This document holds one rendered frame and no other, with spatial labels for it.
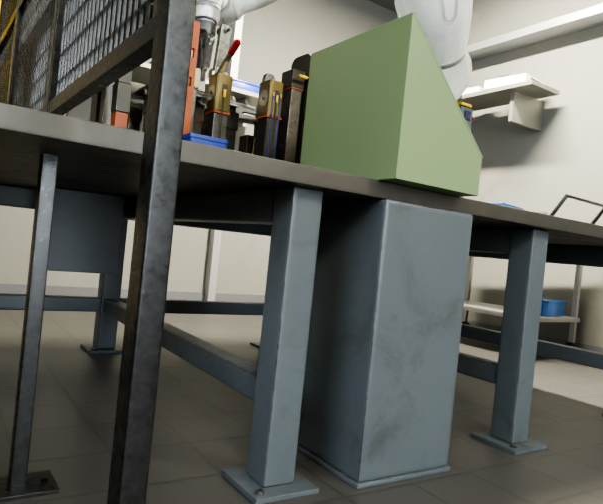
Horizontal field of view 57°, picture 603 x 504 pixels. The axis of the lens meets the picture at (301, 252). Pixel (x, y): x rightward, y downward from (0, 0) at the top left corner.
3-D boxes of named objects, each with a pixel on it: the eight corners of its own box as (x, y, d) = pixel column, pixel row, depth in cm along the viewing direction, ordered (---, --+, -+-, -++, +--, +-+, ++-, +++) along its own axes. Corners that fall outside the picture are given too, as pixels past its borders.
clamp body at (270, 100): (263, 196, 191) (274, 88, 191) (280, 195, 182) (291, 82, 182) (246, 193, 188) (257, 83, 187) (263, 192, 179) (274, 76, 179)
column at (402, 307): (449, 471, 142) (476, 214, 142) (356, 490, 125) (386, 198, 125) (371, 431, 168) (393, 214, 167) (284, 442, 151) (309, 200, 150)
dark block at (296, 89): (281, 197, 192) (294, 76, 192) (293, 196, 186) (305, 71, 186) (269, 195, 189) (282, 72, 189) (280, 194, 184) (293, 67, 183)
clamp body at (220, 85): (214, 188, 183) (225, 81, 183) (228, 187, 175) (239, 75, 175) (195, 185, 179) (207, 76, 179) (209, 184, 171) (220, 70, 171)
